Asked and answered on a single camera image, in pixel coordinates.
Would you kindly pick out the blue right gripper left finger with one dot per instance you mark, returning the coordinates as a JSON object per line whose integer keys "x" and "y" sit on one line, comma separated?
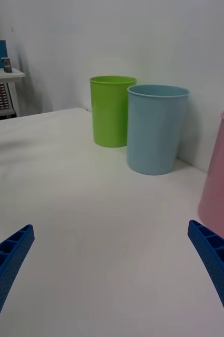
{"x": 4, "y": 271}

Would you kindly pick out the green plastic bin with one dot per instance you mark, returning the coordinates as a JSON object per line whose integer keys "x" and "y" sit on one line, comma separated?
{"x": 109, "y": 113}

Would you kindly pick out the small grey box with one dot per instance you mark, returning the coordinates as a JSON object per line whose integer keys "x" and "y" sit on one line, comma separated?
{"x": 6, "y": 65}

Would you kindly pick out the pale blue plastic bin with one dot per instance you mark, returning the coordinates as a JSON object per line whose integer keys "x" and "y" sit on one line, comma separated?
{"x": 154, "y": 131}

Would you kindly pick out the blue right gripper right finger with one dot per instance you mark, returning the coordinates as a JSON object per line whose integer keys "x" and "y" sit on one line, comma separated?
{"x": 219, "y": 271}

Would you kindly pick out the white side table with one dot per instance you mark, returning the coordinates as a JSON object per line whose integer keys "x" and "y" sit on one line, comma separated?
{"x": 10, "y": 76}

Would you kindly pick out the pink plastic bin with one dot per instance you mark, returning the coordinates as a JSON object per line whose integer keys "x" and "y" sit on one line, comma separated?
{"x": 222, "y": 184}

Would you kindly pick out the grey small-drawer cabinet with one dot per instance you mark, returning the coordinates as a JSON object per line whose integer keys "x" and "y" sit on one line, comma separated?
{"x": 1, "y": 99}

